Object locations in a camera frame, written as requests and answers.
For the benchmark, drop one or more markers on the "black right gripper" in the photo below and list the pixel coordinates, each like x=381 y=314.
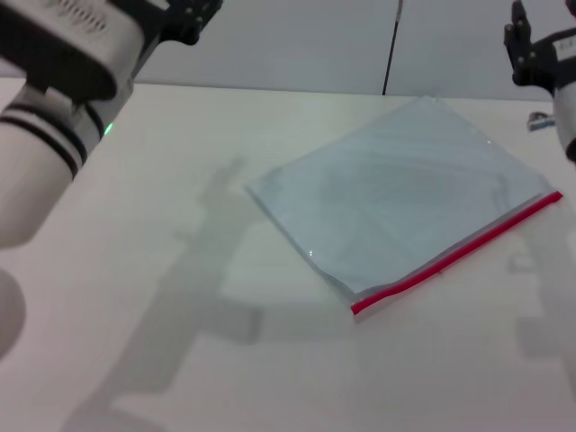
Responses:
x=544 y=63

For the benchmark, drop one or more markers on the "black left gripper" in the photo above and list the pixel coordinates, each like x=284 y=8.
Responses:
x=157 y=31

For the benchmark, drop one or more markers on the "clear document bag red zip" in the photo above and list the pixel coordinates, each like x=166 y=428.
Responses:
x=396 y=198

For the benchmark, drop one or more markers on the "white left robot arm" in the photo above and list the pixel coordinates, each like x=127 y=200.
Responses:
x=40 y=171

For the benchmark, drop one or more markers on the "silver right wrist connector plug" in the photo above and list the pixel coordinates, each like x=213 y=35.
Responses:
x=540 y=121

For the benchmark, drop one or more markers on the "thin black pole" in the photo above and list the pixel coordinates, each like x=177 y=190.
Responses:
x=390 y=54

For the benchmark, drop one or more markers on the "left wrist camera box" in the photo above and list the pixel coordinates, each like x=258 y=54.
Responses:
x=72 y=49

